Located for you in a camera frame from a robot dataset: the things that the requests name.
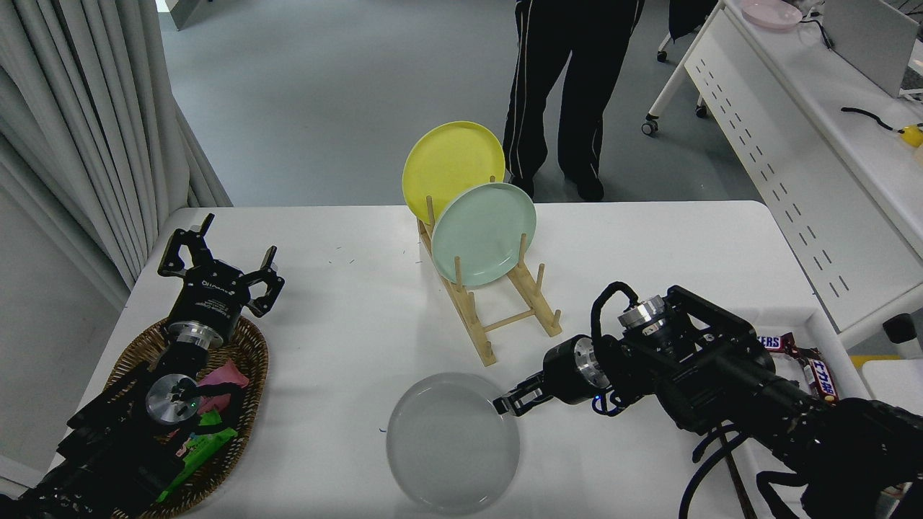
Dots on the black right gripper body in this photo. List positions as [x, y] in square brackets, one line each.
[562, 371]

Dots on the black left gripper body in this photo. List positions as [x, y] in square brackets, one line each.
[210, 299]

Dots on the grey plate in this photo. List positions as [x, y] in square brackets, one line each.
[451, 447]

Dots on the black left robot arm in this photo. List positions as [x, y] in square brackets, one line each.
[108, 454]

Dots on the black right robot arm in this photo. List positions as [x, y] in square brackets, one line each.
[735, 382]

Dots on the wooden plate rack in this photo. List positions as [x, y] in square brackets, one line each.
[479, 335]

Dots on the mint green plate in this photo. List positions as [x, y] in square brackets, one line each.
[483, 234]

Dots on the yellow plate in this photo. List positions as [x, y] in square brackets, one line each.
[447, 166]

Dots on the pink plate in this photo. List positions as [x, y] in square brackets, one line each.
[771, 13]

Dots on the brown wicker basket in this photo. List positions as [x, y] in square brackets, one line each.
[249, 353]

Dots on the pink snack packet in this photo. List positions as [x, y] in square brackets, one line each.
[225, 375]

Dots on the green snack packet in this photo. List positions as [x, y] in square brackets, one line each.
[205, 450]

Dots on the grey curtain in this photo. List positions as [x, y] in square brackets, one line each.
[79, 130]

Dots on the brown chocolate bar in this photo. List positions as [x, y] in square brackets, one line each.
[775, 342]
[820, 376]

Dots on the white tray with dark edge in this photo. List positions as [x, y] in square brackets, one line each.
[822, 331]

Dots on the person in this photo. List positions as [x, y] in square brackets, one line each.
[577, 86]

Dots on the white desk with slotted panel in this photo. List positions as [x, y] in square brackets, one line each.
[793, 144]

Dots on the small white side table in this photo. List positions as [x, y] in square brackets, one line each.
[898, 378]

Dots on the wheeled chair with black cloth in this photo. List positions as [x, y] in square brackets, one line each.
[685, 18]

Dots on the small yellow object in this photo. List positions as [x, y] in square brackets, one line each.
[913, 135]

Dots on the grey laptop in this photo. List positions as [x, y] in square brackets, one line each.
[869, 40]

